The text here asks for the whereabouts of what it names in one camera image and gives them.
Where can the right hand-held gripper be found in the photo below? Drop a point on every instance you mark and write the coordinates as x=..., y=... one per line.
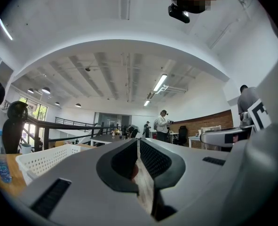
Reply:
x=261, y=114

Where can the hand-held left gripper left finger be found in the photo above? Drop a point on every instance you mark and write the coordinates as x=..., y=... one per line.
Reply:
x=82, y=196

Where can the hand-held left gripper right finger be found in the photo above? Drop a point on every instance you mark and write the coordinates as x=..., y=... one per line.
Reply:
x=200, y=178

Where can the white perforated plastic basket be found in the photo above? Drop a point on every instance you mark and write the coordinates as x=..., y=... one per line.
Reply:
x=47, y=159

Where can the black office chair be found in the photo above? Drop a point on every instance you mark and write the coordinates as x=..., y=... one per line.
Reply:
x=14, y=131
x=183, y=134

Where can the wooden table with white legs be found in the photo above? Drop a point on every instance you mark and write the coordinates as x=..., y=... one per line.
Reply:
x=15, y=188

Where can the pale green mug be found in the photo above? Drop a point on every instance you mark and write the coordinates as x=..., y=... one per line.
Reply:
x=26, y=149

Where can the black metal railing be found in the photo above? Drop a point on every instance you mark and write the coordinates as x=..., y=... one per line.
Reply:
x=58, y=125

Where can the long ceiling tube light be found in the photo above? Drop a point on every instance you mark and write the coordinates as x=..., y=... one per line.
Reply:
x=147, y=102
x=160, y=82

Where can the clear plastic water bottle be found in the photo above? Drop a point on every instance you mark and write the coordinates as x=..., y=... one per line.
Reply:
x=3, y=163

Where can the grey table with white frame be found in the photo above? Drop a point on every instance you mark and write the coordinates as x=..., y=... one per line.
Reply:
x=105, y=138

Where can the tall glass window wall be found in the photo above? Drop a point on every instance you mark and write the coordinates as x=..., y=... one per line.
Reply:
x=38, y=112

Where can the black head-mounted camera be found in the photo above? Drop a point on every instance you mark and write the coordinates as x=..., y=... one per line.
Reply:
x=178, y=14

